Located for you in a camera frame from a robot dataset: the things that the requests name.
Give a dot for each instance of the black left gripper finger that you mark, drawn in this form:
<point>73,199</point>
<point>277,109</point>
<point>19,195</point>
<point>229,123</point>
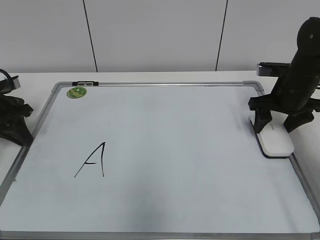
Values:
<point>16,131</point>

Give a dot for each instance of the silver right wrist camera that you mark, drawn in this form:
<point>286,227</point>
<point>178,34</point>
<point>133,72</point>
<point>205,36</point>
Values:
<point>271,69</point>

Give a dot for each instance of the aluminium framed whiteboard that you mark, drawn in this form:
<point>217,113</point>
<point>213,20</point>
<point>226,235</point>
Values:
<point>153,161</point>

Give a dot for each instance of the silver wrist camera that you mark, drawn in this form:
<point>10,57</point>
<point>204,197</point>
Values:
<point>271,69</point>
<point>9,83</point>

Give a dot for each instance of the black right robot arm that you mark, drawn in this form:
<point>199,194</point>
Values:
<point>308,42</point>

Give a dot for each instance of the round green magnet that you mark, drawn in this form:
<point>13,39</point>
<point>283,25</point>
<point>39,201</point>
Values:
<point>76,92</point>

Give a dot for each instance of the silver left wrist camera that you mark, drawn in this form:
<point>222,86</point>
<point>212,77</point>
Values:
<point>9,83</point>

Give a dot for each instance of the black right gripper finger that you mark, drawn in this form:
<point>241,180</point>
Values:
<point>294,121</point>
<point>261,118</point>

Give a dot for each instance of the white whiteboard eraser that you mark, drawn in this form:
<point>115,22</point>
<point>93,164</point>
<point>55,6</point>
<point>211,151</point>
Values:
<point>274,140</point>

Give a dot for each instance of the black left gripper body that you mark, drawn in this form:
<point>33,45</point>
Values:
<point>13,107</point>

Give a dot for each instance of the black silver hanging clip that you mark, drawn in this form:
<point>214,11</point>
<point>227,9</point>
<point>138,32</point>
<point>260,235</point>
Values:
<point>85,83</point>

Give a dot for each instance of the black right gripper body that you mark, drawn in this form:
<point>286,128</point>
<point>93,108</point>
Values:
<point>292,92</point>

